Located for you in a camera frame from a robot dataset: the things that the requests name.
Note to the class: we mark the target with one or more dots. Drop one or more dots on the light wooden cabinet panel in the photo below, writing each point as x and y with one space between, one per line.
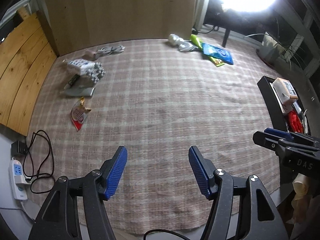
79 24

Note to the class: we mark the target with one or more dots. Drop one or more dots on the orange white box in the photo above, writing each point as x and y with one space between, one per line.
285 91

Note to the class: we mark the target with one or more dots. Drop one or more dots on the black chair leg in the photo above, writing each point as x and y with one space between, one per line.
225 37

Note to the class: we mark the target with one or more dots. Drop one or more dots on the red fabric bag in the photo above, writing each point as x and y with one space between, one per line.
294 122

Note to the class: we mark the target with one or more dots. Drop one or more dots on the pine wood board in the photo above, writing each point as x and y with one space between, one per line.
26 59

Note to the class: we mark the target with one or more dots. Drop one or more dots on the potted plant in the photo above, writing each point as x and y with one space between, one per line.
279 41

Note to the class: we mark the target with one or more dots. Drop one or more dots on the black storage box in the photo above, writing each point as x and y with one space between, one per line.
277 111

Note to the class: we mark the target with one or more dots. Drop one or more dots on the grey flat pouch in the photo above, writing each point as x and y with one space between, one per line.
71 90

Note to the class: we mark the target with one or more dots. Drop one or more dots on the white power strip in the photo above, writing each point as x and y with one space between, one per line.
17 180

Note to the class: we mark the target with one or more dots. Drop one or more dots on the crumpled clear plastic bag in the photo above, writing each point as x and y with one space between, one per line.
175 40

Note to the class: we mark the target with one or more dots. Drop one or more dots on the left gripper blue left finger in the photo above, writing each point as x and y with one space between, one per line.
111 172

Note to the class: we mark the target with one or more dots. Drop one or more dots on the plaid beige table mat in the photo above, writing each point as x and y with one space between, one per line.
157 102

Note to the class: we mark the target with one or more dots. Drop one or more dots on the grey sachet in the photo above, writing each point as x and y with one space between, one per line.
187 46

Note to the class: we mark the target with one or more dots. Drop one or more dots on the bag of silver beads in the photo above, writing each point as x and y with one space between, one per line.
84 68

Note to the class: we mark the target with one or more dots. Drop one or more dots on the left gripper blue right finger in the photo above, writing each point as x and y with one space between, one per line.
203 170

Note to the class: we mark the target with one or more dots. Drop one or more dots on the red white snack wrapper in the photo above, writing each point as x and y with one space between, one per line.
79 113

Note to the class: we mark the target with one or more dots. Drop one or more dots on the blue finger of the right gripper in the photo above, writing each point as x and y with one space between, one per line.
285 135

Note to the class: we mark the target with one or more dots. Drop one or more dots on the blue wet wipes pack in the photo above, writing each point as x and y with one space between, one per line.
217 53

